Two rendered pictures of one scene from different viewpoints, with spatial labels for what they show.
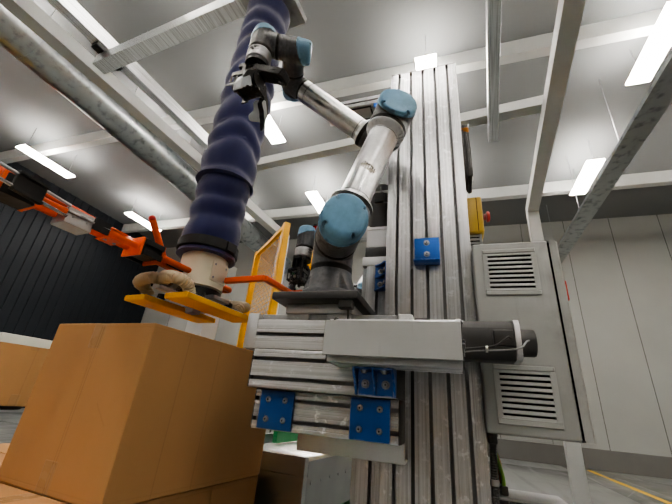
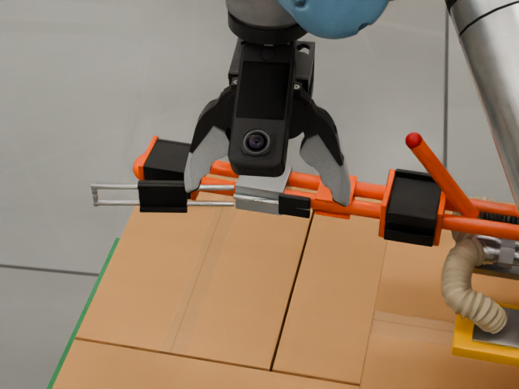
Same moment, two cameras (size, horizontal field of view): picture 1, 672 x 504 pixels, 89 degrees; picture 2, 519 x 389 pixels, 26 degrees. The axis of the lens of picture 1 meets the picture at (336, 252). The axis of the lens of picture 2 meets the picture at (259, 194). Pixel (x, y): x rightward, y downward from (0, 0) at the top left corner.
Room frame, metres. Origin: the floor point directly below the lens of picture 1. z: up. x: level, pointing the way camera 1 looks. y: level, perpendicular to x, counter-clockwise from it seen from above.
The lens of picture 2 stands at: (0.56, -0.50, 2.21)
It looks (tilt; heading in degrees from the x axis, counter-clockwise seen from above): 41 degrees down; 78
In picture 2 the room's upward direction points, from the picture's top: straight up
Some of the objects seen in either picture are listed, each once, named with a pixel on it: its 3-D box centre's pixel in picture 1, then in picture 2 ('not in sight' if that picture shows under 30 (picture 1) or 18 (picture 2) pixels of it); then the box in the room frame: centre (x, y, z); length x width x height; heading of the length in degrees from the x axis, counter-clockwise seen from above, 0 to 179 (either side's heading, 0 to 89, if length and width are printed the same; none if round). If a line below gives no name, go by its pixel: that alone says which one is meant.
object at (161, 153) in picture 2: (13, 191); (174, 167); (0.71, 0.76, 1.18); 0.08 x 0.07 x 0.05; 154
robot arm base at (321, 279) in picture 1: (329, 286); not in sight; (0.90, 0.01, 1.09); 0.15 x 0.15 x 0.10
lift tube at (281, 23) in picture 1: (251, 81); not in sight; (1.24, 0.50, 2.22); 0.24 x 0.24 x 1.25
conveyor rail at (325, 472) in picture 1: (384, 460); not in sight; (2.52, -0.43, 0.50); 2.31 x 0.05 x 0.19; 156
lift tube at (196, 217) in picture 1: (233, 152); not in sight; (1.24, 0.50, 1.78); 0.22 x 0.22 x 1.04
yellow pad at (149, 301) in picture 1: (175, 306); not in sight; (1.28, 0.58, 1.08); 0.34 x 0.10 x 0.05; 154
